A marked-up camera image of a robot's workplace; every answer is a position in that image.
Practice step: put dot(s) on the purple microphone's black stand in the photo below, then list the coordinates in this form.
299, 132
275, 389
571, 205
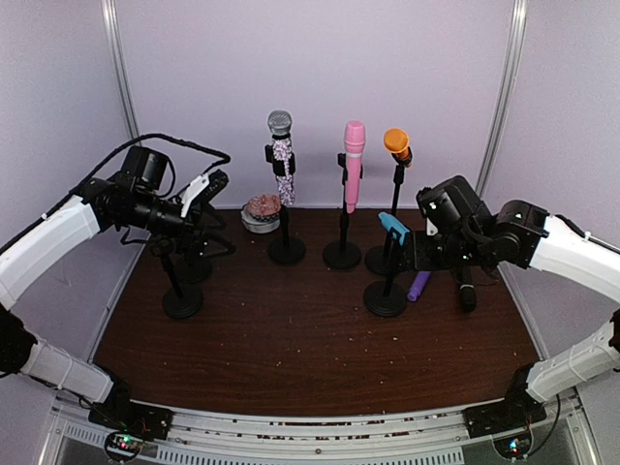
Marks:
194, 265

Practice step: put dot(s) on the blue microphone's black stand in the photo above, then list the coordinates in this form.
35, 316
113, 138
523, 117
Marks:
385, 298

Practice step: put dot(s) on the front aluminium rail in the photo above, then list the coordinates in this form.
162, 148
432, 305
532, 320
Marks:
437, 436

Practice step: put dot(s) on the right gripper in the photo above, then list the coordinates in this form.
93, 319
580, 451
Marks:
420, 259

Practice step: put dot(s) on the rhinestone microphone's black stand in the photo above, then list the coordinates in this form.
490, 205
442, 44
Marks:
286, 249

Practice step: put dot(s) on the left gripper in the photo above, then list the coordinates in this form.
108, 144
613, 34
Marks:
205, 232

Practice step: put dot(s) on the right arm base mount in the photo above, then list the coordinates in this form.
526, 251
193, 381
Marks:
509, 426

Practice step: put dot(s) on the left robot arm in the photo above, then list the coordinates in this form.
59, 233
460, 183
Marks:
128, 199

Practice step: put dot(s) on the right aluminium frame post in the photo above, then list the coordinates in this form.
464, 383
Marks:
513, 56

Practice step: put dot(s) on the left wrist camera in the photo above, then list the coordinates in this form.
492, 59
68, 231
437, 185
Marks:
203, 188

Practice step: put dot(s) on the pink microphone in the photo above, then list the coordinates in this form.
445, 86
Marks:
354, 142

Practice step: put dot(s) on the orange microphone's black stand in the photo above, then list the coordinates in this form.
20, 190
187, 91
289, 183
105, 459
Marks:
395, 203

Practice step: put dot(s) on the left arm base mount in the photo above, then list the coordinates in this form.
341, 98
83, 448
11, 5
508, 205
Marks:
127, 437

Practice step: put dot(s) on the aluminium frame post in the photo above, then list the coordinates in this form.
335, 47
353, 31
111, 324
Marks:
513, 56
117, 37

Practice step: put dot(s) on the orange microphone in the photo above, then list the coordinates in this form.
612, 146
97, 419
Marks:
396, 142

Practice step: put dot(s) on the left aluminium frame post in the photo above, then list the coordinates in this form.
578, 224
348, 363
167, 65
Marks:
117, 37

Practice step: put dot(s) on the black microphone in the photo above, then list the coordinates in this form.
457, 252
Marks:
467, 292

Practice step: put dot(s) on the purple microphone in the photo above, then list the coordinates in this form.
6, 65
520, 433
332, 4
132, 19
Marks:
418, 285

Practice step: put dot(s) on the pink microphone's black stand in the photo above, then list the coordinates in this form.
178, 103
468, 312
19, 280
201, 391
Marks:
342, 254

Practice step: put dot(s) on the silver rhinestone microphone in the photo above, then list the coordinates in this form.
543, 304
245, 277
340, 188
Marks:
281, 156

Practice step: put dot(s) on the blue microphone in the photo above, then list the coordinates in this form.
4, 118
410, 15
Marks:
395, 229

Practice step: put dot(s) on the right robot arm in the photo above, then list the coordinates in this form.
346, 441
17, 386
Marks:
528, 236

